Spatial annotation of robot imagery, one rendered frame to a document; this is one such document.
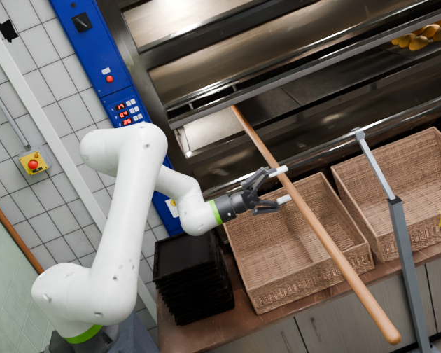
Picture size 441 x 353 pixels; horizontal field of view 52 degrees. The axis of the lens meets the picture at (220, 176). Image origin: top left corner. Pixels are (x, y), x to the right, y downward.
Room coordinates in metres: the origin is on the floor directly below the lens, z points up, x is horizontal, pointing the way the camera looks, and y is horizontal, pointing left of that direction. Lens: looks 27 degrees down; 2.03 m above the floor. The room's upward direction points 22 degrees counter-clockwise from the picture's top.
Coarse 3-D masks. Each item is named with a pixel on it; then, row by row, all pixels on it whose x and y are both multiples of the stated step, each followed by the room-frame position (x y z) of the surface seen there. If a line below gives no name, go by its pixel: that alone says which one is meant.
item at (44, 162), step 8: (40, 144) 1.95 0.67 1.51; (24, 152) 1.92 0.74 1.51; (32, 152) 1.89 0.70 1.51; (40, 152) 1.89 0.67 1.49; (24, 160) 1.89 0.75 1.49; (40, 160) 1.89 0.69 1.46; (48, 160) 1.92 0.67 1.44; (24, 168) 1.89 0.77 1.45; (40, 168) 1.89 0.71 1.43; (48, 168) 1.89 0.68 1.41
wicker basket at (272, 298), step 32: (320, 192) 1.89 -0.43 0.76; (224, 224) 1.84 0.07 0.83; (256, 224) 1.88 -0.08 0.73; (288, 224) 1.87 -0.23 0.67; (352, 224) 1.59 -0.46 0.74; (256, 256) 1.83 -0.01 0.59; (288, 256) 1.73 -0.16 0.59; (320, 256) 1.64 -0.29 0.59; (352, 256) 1.45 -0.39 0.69; (256, 288) 1.45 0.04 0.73; (288, 288) 1.53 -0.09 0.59; (320, 288) 1.45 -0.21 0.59
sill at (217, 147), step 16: (416, 64) 1.94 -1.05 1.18; (432, 64) 1.94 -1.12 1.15; (368, 80) 1.99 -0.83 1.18; (384, 80) 1.94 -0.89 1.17; (336, 96) 1.95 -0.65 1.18; (352, 96) 1.94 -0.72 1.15; (288, 112) 1.99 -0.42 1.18; (304, 112) 1.94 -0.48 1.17; (256, 128) 1.96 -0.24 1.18; (272, 128) 1.95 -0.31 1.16; (208, 144) 2.01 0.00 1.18; (224, 144) 1.95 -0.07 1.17; (240, 144) 1.95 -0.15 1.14; (192, 160) 1.95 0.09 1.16
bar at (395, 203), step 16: (400, 112) 1.58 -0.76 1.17; (416, 112) 1.57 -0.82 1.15; (368, 128) 1.57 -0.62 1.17; (320, 144) 1.58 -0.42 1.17; (336, 144) 1.57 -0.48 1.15; (288, 160) 1.57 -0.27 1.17; (368, 160) 1.51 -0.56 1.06; (240, 176) 1.59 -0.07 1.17; (208, 192) 1.58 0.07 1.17; (400, 208) 1.34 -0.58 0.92; (400, 224) 1.34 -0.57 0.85; (400, 240) 1.34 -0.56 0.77; (400, 256) 1.37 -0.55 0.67; (416, 288) 1.34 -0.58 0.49; (416, 304) 1.34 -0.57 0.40; (416, 320) 1.34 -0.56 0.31; (416, 336) 1.38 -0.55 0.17; (416, 352) 1.41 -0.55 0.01; (432, 352) 1.38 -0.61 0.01
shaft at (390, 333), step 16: (240, 112) 2.17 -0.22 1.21; (256, 144) 1.76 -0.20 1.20; (272, 160) 1.55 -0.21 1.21; (288, 192) 1.31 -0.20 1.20; (304, 208) 1.17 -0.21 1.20; (320, 224) 1.08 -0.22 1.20; (320, 240) 1.02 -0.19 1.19; (336, 256) 0.92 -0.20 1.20; (352, 272) 0.84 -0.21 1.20; (352, 288) 0.81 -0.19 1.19; (368, 304) 0.73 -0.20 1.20; (384, 320) 0.68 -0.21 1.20; (384, 336) 0.65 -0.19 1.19; (400, 336) 0.63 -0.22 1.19
